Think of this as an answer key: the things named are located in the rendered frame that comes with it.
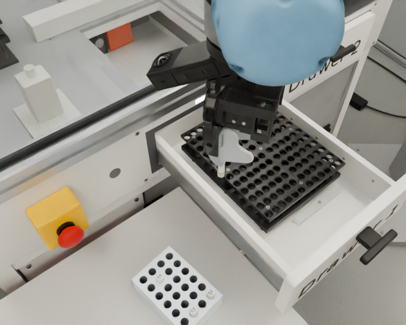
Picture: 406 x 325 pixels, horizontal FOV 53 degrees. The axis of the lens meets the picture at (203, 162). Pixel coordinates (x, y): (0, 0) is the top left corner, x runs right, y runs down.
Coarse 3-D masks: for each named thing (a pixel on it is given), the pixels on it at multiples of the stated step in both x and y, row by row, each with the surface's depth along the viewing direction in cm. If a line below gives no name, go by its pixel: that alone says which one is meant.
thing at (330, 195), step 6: (336, 186) 70; (330, 192) 70; (336, 192) 70; (318, 198) 69; (324, 198) 69; (330, 198) 69; (312, 204) 68; (318, 204) 68; (324, 204) 69; (306, 210) 67; (312, 210) 67; (300, 216) 67; (306, 216) 67; (300, 222) 66
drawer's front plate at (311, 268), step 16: (384, 192) 60; (400, 192) 60; (368, 208) 58; (384, 208) 58; (352, 224) 57; (368, 224) 58; (336, 240) 55; (352, 240) 58; (320, 256) 54; (336, 256) 58; (304, 272) 52; (320, 272) 57; (288, 288) 53; (288, 304) 57
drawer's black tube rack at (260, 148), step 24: (288, 120) 73; (192, 144) 72; (240, 144) 70; (264, 144) 70; (288, 144) 70; (216, 168) 66; (240, 168) 70; (264, 168) 70; (288, 168) 66; (312, 168) 70; (240, 192) 63; (264, 192) 63; (312, 192) 67; (288, 216) 65
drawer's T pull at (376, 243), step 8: (360, 232) 58; (368, 232) 58; (376, 232) 58; (392, 232) 58; (360, 240) 57; (368, 240) 57; (376, 240) 57; (384, 240) 57; (392, 240) 58; (368, 248) 57; (376, 248) 56; (368, 256) 55
